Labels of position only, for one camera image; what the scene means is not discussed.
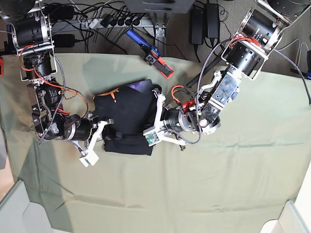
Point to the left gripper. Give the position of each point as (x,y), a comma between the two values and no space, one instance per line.
(170,123)

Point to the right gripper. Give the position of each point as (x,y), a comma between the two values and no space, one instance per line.
(85,132)

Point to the black T-shirt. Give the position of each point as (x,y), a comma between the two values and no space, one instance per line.
(133,108)

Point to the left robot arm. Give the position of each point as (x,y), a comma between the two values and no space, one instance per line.
(257,37)

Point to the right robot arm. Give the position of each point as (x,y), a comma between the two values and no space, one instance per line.
(31,33)

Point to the blue orange bar clamp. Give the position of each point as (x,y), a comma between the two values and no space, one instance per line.
(152,56)

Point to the pale green table cloth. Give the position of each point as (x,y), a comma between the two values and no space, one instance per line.
(232,181)

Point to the black power adapter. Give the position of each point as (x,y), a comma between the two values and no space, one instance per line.
(64,40)

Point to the grey power strip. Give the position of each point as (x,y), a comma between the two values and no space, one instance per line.
(101,23)

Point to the black power brick left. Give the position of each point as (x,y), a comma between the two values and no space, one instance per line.
(196,26)

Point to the black power brick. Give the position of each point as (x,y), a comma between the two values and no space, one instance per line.
(212,21)
(196,26)

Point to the black power brick right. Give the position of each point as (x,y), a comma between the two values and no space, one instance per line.
(212,21)

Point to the orange clamp at left edge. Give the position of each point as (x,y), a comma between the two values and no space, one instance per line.
(1,67)

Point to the white bin left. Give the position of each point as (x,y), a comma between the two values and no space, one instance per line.
(19,215)

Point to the white bin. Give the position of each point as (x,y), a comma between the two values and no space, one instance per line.
(19,215)
(294,218)

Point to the blue clamp at right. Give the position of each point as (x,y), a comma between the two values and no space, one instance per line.
(306,75)

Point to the white bin right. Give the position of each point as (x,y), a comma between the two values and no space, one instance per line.
(294,218)

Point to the aluminium frame post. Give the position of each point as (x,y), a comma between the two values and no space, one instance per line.
(160,22)

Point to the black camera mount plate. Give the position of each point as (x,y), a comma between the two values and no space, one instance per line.
(159,6)

